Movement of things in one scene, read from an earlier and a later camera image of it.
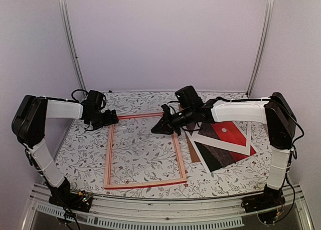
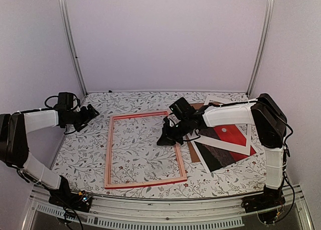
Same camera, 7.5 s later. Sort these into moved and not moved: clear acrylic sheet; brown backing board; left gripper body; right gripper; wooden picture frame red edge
Moved: right gripper; left gripper body
Not moved: clear acrylic sheet; wooden picture frame red edge; brown backing board
